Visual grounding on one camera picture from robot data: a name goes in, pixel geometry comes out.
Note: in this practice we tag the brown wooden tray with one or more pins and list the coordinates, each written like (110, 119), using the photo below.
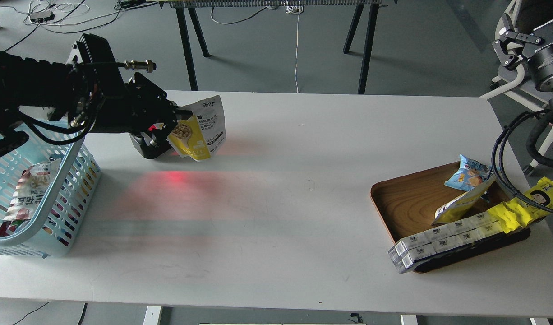
(407, 205)

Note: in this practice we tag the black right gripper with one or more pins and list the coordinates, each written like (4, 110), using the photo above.
(509, 52)

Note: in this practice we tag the blue snack bag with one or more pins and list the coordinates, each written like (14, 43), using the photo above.
(470, 174)

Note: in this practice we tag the yellow white snack pouch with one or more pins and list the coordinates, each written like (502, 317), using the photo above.
(456, 208)

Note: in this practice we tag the black power adapter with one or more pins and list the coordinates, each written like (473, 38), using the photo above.
(41, 17)

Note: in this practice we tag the red white snack bag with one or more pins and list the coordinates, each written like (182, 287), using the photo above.
(29, 193)

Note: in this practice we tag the yellow nut snack pouch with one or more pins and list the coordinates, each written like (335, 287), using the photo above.
(204, 133)

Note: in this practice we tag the black trestle table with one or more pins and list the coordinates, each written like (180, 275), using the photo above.
(324, 50)

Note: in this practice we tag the light blue plastic basket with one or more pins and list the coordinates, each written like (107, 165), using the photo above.
(60, 208)

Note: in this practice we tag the long silver snack box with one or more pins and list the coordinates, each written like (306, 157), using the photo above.
(406, 259)
(452, 228)

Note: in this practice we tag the yellow cartoon face snack bag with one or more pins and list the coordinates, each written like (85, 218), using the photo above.
(516, 213)

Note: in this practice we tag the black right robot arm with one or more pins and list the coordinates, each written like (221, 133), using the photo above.
(536, 51)

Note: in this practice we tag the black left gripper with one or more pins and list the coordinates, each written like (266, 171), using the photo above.
(143, 107)

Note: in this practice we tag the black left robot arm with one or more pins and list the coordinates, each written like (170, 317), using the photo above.
(92, 92)

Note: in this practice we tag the black barcode scanner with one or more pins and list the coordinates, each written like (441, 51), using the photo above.
(148, 152)

